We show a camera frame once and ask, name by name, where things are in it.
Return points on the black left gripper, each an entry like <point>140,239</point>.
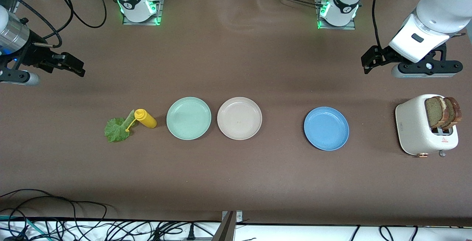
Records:
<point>382,54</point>

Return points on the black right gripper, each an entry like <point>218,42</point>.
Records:
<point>32,54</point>

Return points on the brown bread slice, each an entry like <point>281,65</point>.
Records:
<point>455,110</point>
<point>434,112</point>

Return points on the green lettuce leaf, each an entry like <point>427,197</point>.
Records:
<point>116,130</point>

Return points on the yellow mustard squeeze bottle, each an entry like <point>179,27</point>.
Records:
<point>147,120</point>

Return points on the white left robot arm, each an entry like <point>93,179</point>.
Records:
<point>442,8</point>

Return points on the blue plate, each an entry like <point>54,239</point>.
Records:
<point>326,128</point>

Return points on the mint green plate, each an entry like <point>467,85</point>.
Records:
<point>188,118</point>

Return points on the beige plate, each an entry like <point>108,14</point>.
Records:
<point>239,118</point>

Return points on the cream white toaster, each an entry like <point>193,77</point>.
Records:
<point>413,130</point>

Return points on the black power plug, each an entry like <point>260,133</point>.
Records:
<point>191,232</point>

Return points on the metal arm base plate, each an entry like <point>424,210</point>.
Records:
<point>343,27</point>
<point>160,4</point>

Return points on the silver corner bracket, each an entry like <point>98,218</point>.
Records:
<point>239,217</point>

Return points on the dark aluminium post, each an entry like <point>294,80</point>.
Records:
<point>225,231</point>

